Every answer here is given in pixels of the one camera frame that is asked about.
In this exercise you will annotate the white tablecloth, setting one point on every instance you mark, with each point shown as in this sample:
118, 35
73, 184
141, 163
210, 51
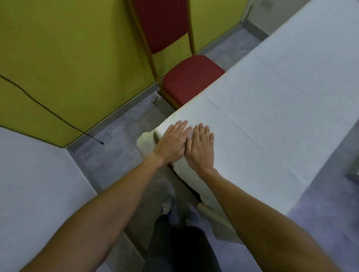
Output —
29, 192
274, 100

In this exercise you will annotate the person's right forearm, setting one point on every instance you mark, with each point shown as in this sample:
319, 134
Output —
267, 235

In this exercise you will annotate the person's left thumb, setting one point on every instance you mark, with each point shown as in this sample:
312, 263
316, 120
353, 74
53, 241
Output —
182, 147

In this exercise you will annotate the person's right thumb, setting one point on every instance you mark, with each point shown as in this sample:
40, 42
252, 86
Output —
188, 145

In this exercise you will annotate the person's right hand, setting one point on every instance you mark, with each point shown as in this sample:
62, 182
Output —
201, 153

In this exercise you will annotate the red padded chair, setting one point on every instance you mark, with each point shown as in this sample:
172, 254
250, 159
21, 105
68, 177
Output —
188, 79

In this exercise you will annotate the person's left little finger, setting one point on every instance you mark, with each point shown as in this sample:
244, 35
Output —
169, 131

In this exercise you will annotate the person's right middle finger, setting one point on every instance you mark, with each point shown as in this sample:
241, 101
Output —
200, 131

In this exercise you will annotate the person's dark trousers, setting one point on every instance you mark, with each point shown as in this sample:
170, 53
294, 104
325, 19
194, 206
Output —
182, 254

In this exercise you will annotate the person's left forearm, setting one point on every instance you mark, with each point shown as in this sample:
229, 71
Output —
103, 211

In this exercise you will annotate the person's grey shoe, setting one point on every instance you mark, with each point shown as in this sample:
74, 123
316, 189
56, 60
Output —
167, 206

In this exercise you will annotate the yellow-green backdrop panel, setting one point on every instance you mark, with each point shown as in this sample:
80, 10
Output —
67, 50

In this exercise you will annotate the person's left middle finger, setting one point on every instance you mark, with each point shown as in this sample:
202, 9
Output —
183, 128

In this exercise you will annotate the person's right little finger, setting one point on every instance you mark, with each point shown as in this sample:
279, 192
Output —
211, 140

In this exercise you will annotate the person's left hand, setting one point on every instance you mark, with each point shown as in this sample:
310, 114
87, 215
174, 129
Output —
170, 146

